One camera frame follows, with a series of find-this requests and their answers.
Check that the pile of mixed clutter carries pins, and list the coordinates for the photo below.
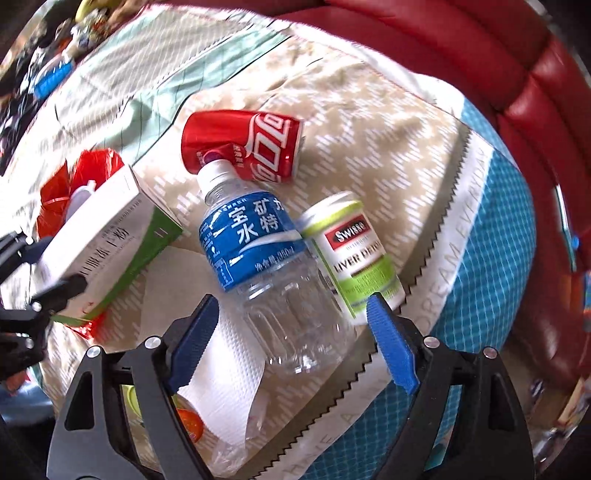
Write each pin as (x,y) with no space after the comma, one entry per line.
(27,55)

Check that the white green supplement bottle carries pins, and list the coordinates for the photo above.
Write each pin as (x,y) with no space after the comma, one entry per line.
(351,258)

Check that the printed patchwork blanket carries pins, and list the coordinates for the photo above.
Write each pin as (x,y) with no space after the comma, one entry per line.
(369,138)

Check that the yellow-green plastic lid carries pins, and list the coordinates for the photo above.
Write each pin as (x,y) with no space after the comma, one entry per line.
(131,401)

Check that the red plastic wrapper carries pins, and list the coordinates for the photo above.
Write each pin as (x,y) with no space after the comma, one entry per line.
(92,166)

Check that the small blue toy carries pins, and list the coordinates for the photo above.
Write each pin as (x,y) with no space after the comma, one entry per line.
(575,241)

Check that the blue package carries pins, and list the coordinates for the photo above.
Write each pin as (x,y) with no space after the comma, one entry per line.
(51,82)

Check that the orange bottle cap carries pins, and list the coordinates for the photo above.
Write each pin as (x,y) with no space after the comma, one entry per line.
(190,424)

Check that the clear plastic bag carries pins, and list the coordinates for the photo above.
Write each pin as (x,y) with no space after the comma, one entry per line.
(249,434)

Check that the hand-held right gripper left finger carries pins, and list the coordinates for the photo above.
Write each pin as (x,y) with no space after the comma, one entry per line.
(194,344)

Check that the red cola can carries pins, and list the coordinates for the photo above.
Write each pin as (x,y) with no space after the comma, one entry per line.
(268,143)

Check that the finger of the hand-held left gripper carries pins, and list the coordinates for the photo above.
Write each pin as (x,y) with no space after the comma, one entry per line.
(60,288)
(32,249)

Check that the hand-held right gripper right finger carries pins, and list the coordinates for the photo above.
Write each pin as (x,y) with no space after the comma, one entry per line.
(392,346)

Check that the red leather sofa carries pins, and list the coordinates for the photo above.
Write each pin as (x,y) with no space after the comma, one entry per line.
(461,46)

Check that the white paper towel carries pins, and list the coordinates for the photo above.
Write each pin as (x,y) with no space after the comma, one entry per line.
(226,369)

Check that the white and green carton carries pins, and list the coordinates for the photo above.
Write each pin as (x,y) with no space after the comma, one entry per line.
(106,230)

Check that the blue label water bottle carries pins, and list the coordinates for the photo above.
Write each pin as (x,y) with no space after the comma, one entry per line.
(249,230)

